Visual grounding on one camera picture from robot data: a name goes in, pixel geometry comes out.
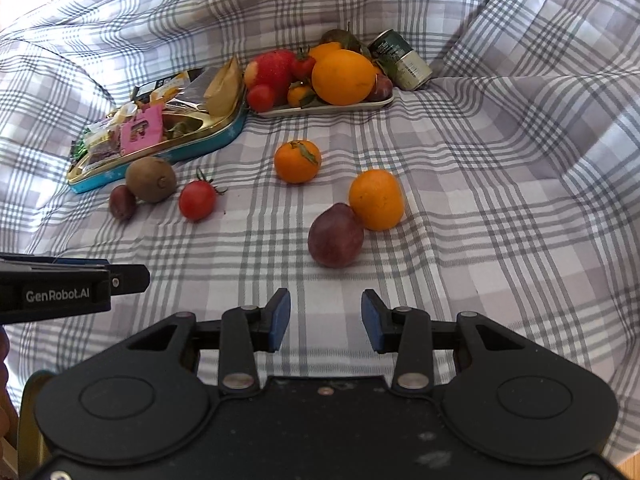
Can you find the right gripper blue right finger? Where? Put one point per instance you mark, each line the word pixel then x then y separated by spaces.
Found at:
pixel 405 332

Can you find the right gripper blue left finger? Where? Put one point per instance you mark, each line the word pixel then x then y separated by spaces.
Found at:
pixel 245 331

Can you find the mandarin with leaf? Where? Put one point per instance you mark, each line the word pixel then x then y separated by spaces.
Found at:
pixel 297 161

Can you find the purple plum right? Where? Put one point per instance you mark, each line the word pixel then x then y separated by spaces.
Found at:
pixel 335 237

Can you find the small purple plum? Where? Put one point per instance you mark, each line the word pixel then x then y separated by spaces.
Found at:
pixel 122 203

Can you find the oval orange mandarin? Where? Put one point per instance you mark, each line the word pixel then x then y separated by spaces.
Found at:
pixel 377 199

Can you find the red cherry tomato with stem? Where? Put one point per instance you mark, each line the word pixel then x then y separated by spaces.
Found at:
pixel 198 198

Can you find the brown kiwi on cloth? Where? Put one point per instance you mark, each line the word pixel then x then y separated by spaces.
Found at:
pixel 151 179

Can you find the gold metal tray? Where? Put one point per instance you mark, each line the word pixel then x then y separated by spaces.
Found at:
pixel 32 449

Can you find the pink snack packet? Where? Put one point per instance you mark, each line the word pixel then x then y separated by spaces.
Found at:
pixel 143 131

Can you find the grey plaid cloth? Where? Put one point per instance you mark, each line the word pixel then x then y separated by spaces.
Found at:
pixel 519 164

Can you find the blue snack tin tray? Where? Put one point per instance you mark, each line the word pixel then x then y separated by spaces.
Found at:
pixel 96 158

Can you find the small red tomato on plate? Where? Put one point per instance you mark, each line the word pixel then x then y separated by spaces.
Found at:
pixel 261 98

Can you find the white fruit plate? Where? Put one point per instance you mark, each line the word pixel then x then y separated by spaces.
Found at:
pixel 319 107

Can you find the brown paper snack bag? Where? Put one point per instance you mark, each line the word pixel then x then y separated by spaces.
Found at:
pixel 224 89

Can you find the silver foil snack packet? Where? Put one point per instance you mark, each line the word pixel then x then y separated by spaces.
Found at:
pixel 192 95

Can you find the small mandarin on plate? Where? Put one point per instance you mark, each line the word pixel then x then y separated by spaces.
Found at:
pixel 300 95

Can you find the plum on plate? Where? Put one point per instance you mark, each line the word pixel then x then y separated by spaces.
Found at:
pixel 382 89

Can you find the green drink can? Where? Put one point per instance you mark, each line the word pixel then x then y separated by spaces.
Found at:
pixel 399 60

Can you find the large orange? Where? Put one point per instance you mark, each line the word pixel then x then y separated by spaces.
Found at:
pixel 343 77

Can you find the red apple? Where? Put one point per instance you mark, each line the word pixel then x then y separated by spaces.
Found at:
pixel 273 69

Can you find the strawberry-like tomato on plate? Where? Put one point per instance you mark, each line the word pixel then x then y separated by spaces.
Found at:
pixel 303 65

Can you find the back mandarin on plate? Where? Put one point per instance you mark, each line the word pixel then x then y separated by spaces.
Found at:
pixel 318 53

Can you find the kiwi behind plate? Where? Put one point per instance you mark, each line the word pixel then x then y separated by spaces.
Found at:
pixel 344 37

